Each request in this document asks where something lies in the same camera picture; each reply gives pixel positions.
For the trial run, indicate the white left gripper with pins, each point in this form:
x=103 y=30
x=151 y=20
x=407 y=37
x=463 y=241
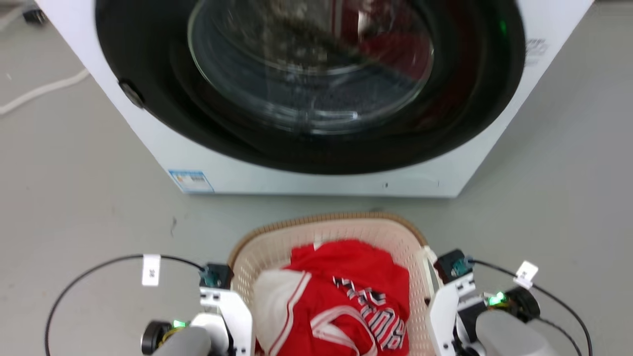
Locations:
x=232 y=311

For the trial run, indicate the beige plastic laundry basket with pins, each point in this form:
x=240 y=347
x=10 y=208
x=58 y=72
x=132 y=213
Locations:
x=277 y=247

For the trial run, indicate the red white sports jersey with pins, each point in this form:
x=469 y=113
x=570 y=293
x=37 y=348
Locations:
x=346 y=277

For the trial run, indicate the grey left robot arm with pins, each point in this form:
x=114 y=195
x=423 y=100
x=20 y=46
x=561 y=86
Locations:
x=185 y=343

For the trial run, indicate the blue energy label sticker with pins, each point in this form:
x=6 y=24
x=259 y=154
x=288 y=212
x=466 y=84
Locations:
x=190 y=181

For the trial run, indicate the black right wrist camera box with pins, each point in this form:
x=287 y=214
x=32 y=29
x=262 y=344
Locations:
x=452 y=266

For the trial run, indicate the small dark floor object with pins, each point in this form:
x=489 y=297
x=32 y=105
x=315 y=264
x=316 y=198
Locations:
x=34 y=16

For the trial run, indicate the black round washer door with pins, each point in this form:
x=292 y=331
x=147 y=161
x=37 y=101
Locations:
x=148 y=59

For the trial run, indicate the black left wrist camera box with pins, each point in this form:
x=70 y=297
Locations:
x=216 y=276

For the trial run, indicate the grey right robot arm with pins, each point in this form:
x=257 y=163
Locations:
x=509 y=333

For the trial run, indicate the white washing machine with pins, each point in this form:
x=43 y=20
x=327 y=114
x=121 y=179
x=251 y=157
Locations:
x=306 y=184

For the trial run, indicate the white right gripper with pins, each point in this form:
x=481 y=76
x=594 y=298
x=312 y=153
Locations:
x=442 y=316

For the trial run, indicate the red clothing inside drum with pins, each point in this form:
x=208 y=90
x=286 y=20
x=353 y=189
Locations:
x=390 y=44

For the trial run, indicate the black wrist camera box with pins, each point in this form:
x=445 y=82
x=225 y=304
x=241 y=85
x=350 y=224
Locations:
x=216 y=276
x=452 y=266

